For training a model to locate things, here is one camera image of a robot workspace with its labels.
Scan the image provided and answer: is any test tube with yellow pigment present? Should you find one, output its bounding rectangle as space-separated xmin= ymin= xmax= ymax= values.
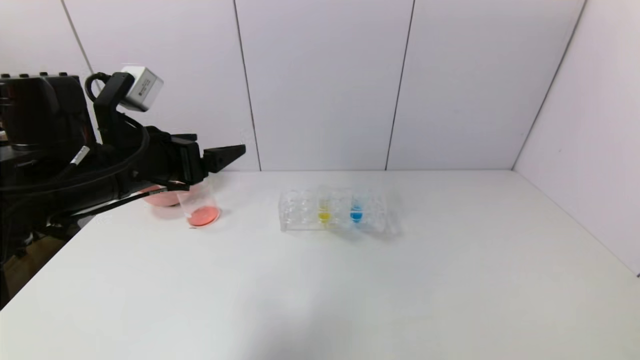
xmin=317 ymin=186 xmax=332 ymax=224

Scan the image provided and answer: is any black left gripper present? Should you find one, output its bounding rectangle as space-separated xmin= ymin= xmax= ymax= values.
xmin=130 ymin=125 xmax=247 ymax=191

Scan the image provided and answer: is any clear acrylic test tube rack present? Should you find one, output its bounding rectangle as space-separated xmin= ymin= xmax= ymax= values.
xmin=278 ymin=185 xmax=401 ymax=235

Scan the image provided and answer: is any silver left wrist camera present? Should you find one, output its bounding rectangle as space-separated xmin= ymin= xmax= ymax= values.
xmin=119 ymin=65 xmax=165 ymax=112

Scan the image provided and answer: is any pink plastic bowl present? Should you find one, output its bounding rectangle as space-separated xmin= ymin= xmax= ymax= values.
xmin=140 ymin=184 xmax=192 ymax=208

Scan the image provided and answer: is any black camera cable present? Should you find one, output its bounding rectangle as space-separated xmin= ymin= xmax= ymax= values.
xmin=84 ymin=72 xmax=151 ymax=151

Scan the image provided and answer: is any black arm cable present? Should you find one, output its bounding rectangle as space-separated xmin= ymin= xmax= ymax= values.
xmin=0 ymin=144 xmax=147 ymax=195

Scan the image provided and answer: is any clear plastic beaker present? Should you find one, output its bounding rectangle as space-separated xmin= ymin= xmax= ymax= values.
xmin=175 ymin=180 xmax=221 ymax=229

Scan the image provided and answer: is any test tube with blue pigment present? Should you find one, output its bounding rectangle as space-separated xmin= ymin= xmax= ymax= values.
xmin=349 ymin=185 xmax=364 ymax=224

